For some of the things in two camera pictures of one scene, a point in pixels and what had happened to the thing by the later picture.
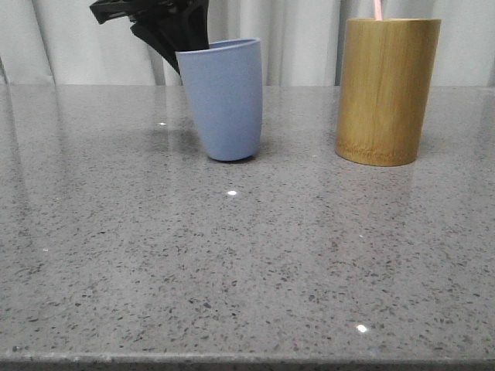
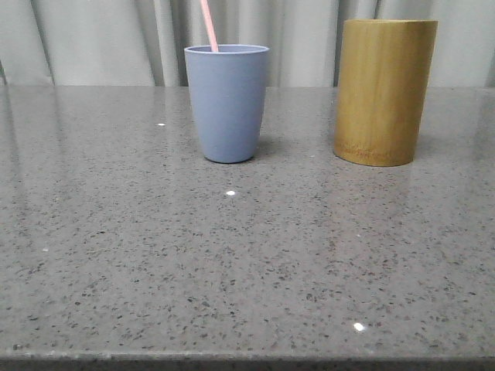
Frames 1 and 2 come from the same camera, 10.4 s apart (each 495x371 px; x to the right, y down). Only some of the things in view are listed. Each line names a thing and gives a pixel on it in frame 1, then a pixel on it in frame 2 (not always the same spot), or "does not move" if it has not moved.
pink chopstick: (378, 10) to (209, 26)
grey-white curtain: (59, 43) does not move
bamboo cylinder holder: (386, 73) does not move
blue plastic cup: (225, 81) does not move
